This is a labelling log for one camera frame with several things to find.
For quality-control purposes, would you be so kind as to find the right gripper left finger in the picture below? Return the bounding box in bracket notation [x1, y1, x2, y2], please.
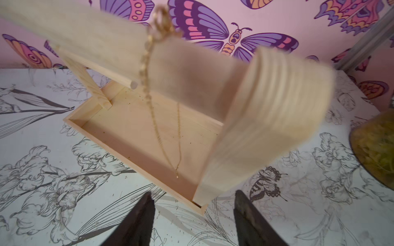
[101, 192, 156, 246]

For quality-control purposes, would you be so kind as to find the potted green leafy plant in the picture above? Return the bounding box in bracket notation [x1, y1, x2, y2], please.
[349, 98, 394, 189]

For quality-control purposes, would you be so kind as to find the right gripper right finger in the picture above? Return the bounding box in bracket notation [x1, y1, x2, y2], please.
[234, 190, 287, 246]

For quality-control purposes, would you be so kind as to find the gold necklace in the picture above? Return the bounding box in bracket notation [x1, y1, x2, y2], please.
[138, 4, 183, 179]

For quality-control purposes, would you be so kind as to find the metal cage frame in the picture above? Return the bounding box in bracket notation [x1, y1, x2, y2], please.
[334, 6, 394, 72]

